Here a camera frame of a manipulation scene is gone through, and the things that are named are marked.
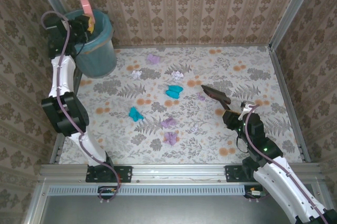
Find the pink plastic dustpan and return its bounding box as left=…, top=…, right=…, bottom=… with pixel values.
left=77, top=0, right=96, bottom=24

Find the dark brown hand brush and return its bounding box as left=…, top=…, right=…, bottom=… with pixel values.
left=201, top=84, right=232, bottom=111

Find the teal paper scrap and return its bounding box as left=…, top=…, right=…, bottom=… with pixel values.
left=165, top=84, right=184, bottom=100
left=128, top=106, right=144, bottom=122

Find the waste bin with blue liner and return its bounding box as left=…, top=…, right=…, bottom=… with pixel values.
left=64, top=9, right=118, bottom=79

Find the floral patterned table cover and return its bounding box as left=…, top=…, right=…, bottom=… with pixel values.
left=59, top=46, right=306, bottom=165

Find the small controller circuit board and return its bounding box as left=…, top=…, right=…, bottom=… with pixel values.
left=244, top=184, right=267, bottom=199
left=97, top=186, right=120, bottom=200

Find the aluminium front beam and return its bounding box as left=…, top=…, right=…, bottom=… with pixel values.
left=39, top=162, right=324, bottom=183

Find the grey metal sheet panel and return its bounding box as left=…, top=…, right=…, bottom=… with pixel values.
left=25, top=194, right=301, bottom=224

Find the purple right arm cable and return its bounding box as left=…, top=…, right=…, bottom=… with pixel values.
left=244, top=104, right=337, bottom=224

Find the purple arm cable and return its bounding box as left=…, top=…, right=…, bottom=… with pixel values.
left=244, top=104, right=337, bottom=224
left=41, top=10, right=122, bottom=205

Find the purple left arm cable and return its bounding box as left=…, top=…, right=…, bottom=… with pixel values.
left=41, top=10, right=122, bottom=205

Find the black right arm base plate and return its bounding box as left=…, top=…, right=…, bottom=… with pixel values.
left=225, top=165, right=257, bottom=183

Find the grey slotted cable duct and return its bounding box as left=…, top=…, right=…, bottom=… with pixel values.
left=48, top=184, right=247, bottom=196

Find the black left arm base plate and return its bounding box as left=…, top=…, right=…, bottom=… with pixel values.
left=85, top=165, right=132, bottom=183

